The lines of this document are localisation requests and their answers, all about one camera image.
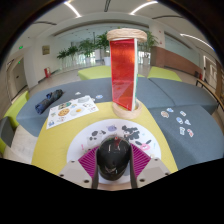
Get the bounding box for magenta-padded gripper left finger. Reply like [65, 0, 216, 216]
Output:
[58, 145, 100, 190]

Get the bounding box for brass wall plaque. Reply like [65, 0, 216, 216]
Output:
[41, 44, 51, 56]

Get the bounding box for red panel wooden-ended stand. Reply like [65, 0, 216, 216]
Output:
[106, 27, 148, 120]

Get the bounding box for dark framed chair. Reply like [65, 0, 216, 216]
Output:
[195, 78, 224, 113]

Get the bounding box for strip ceiling lights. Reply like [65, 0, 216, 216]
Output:
[63, 0, 214, 51]

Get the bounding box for large grey upholstered bench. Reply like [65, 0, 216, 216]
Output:
[15, 77, 116, 138]

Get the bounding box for folded dark blue umbrella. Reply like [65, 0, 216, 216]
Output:
[34, 88, 64, 115]

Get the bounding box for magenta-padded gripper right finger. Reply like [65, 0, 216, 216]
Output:
[128, 143, 172, 190]

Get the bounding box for lime green bench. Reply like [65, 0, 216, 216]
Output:
[146, 65, 183, 83]
[3, 90, 30, 129]
[77, 64, 113, 81]

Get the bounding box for group of potted plants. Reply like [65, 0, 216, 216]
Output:
[56, 30, 159, 68]

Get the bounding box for white food-print sticker sheet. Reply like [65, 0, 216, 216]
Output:
[45, 95, 100, 130]

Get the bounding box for small grey ottoman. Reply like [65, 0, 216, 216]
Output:
[0, 116, 15, 148]

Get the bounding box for round white cartoon mouse pad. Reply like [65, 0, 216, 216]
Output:
[66, 118, 163, 192]

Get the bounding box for black computer mouse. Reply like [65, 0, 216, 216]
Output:
[96, 136, 132, 182]

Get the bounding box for grey door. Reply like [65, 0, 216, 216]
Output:
[11, 57, 28, 93]

